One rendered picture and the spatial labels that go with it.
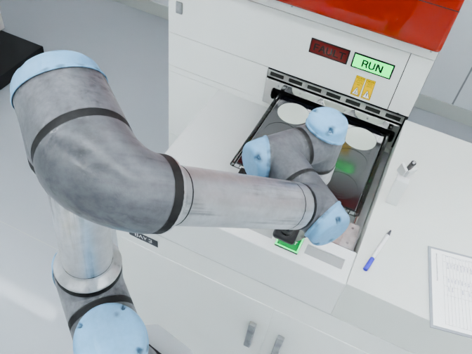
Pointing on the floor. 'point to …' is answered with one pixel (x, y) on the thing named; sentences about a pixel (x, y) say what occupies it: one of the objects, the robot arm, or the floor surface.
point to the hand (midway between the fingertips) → (289, 239)
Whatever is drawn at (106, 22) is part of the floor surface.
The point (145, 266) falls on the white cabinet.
